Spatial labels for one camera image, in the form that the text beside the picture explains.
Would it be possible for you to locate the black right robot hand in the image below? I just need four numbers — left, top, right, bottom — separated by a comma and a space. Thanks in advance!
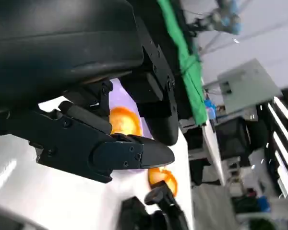
120, 181, 190, 230

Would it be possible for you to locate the black office chair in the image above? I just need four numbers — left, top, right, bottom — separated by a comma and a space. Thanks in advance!
216, 117, 267, 166

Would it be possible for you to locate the white drawer rack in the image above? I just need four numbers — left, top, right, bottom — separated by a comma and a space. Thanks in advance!
266, 95, 288, 199

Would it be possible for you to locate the orange white toy bread roll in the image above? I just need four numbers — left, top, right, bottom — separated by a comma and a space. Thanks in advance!
147, 167, 178, 197
109, 107, 143, 137

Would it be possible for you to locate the white desk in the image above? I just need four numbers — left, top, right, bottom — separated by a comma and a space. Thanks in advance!
201, 119, 228, 186

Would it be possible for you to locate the grey metal cabinet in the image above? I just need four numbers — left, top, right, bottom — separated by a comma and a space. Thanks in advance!
217, 58, 283, 115

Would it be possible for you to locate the lilac plate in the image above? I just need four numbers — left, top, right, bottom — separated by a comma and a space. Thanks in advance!
108, 78, 156, 175

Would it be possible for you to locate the green cloth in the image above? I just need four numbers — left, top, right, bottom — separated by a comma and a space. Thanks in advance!
157, 0, 208, 127

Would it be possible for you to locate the small blue object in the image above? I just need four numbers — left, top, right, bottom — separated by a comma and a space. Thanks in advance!
204, 99, 218, 120

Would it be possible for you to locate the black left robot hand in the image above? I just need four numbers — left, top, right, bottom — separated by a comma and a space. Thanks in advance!
0, 0, 180, 184

